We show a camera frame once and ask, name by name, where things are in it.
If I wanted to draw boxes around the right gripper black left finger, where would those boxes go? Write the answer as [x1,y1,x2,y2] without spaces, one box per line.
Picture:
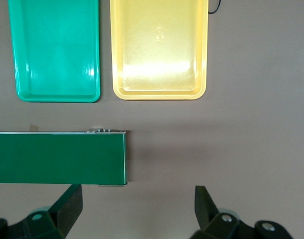
[0,184,83,239]

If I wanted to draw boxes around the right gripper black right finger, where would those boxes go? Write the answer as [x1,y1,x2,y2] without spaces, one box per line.
[191,185,295,239]

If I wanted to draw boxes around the green belt conveyor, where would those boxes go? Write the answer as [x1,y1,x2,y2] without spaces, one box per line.
[0,128,129,187]

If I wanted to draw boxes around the green plastic tray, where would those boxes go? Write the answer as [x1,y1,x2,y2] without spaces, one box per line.
[7,0,101,103]

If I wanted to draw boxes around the yellow plastic tray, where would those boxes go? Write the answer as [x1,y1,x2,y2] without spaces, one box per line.
[109,0,209,101]

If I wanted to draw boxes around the thin black table cable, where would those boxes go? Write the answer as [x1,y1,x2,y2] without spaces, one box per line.
[207,0,221,14]

